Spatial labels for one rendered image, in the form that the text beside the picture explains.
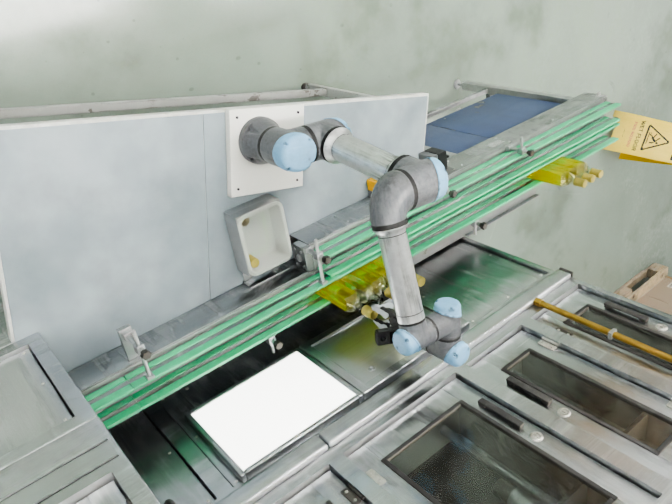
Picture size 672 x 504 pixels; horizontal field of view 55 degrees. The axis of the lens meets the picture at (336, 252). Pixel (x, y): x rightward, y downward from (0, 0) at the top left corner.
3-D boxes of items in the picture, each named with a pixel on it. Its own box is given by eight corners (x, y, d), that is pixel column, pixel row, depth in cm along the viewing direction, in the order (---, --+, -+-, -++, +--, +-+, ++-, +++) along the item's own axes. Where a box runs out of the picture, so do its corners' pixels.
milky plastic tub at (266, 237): (238, 270, 218) (251, 279, 212) (223, 212, 208) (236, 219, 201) (280, 250, 227) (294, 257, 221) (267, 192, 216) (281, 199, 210)
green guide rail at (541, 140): (314, 251, 220) (328, 258, 214) (313, 248, 219) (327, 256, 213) (605, 103, 305) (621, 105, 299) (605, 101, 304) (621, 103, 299)
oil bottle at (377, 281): (338, 278, 232) (378, 299, 216) (336, 265, 229) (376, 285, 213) (350, 272, 234) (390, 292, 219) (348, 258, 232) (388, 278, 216)
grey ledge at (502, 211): (366, 275, 254) (385, 285, 246) (363, 256, 250) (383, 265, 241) (518, 190, 300) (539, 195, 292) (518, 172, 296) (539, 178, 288)
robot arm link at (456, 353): (472, 337, 181) (471, 362, 185) (443, 322, 189) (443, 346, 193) (453, 348, 177) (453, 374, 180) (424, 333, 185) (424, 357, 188)
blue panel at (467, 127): (252, 240, 270) (311, 274, 240) (243, 203, 262) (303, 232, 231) (497, 125, 348) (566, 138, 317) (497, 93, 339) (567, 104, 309)
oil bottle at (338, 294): (313, 293, 226) (351, 316, 211) (310, 279, 223) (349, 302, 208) (325, 286, 229) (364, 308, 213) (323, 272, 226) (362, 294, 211)
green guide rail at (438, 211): (317, 269, 223) (331, 277, 217) (317, 267, 223) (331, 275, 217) (604, 118, 309) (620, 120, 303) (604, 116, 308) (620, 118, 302)
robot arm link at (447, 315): (439, 317, 171) (439, 351, 176) (467, 301, 177) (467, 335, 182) (418, 306, 177) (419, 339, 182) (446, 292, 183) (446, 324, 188)
